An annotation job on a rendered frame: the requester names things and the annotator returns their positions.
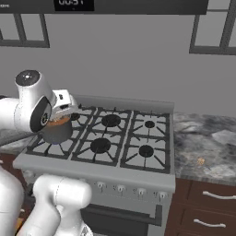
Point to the white stove knob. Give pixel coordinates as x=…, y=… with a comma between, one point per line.
x=141, y=192
x=162, y=195
x=120, y=188
x=100, y=185

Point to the brown drawer front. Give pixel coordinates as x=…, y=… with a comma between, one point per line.
x=196, y=199
x=190, y=227

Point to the grey stove with black grates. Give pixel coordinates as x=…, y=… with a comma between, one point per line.
x=123, y=166

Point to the dark oven door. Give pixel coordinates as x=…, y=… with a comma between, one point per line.
x=123, y=226

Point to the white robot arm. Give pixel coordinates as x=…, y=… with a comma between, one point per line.
x=33, y=104

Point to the grey saucepan with hot chocolate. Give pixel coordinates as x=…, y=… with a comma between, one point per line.
x=58, y=132

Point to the grey glass-front wall cupboard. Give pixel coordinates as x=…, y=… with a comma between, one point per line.
x=21, y=30
x=226, y=30

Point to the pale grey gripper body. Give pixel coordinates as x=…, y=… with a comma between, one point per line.
x=73, y=106

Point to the dark microwave oven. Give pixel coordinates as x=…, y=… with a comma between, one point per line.
x=129, y=6

